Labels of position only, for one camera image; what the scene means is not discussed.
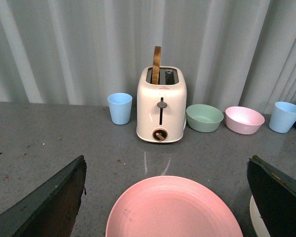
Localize pink bowl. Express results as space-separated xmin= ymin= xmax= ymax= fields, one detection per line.
xmin=225 ymin=106 xmax=265 ymax=135

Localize cream plate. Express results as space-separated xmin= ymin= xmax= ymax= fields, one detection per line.
xmin=249 ymin=182 xmax=296 ymax=237

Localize grey curtain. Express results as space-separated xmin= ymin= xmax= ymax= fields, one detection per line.
xmin=0 ymin=0 xmax=296 ymax=114

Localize pink plate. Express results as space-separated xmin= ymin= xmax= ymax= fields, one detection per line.
xmin=106 ymin=176 xmax=243 ymax=237

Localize cream toaster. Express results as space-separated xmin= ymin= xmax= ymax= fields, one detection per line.
xmin=136 ymin=66 xmax=187 ymax=143

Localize light blue cup right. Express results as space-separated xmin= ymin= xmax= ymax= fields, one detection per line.
xmin=269 ymin=101 xmax=296 ymax=133

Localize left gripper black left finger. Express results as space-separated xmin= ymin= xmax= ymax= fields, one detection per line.
xmin=0 ymin=156 xmax=87 ymax=237

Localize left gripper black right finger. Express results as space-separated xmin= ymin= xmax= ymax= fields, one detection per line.
xmin=247 ymin=155 xmax=296 ymax=237

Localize light blue cup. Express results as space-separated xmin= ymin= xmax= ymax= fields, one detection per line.
xmin=269 ymin=101 xmax=296 ymax=133
xmin=108 ymin=93 xmax=132 ymax=125

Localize toast slice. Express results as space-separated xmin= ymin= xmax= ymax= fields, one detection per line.
xmin=151 ymin=46 xmax=161 ymax=85

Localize green bowl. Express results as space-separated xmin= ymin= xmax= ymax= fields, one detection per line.
xmin=185 ymin=104 xmax=224 ymax=133

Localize light blue cup left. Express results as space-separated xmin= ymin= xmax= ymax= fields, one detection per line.
xmin=108 ymin=93 xmax=132 ymax=125

